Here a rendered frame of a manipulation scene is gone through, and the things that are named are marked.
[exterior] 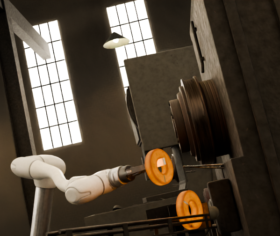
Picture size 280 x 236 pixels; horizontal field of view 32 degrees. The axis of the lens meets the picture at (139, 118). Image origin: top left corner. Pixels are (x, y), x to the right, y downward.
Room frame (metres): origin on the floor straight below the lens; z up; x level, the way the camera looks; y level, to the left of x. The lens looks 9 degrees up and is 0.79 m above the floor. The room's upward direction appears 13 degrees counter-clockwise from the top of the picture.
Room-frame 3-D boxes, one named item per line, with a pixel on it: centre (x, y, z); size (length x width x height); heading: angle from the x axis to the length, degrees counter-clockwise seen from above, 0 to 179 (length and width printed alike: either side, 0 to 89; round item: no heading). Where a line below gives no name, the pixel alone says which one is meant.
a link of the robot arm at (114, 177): (2.23, 0.15, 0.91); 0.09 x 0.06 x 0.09; 142
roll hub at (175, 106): (2.51, -0.19, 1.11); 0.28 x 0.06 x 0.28; 177
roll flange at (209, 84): (2.50, -0.37, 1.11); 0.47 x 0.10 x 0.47; 177
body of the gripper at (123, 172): (2.19, 0.09, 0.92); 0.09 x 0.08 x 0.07; 52
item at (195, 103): (2.50, -0.29, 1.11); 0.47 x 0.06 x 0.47; 177
